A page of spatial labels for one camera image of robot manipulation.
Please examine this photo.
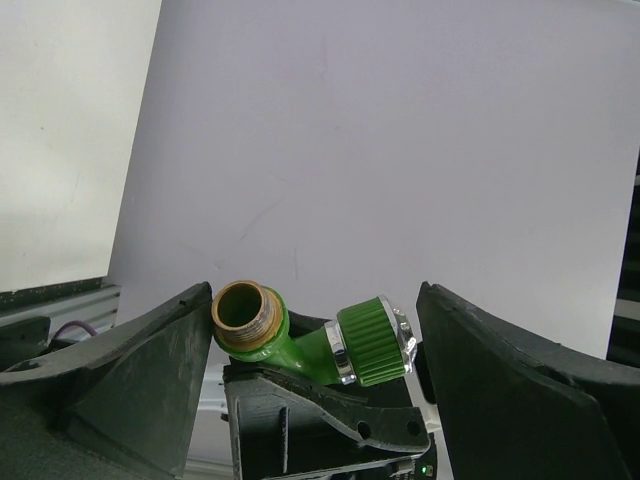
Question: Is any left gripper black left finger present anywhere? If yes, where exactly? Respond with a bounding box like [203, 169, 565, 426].
[1, 282, 213, 479]

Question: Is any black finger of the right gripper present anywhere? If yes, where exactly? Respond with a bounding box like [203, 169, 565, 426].
[223, 363, 430, 479]

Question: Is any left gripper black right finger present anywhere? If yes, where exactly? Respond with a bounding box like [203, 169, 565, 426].
[416, 283, 639, 479]

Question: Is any green water faucet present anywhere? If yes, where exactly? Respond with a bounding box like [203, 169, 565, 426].
[211, 281, 417, 387]

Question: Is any left aluminium frame post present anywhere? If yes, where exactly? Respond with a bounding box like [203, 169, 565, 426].
[1, 278, 121, 345]

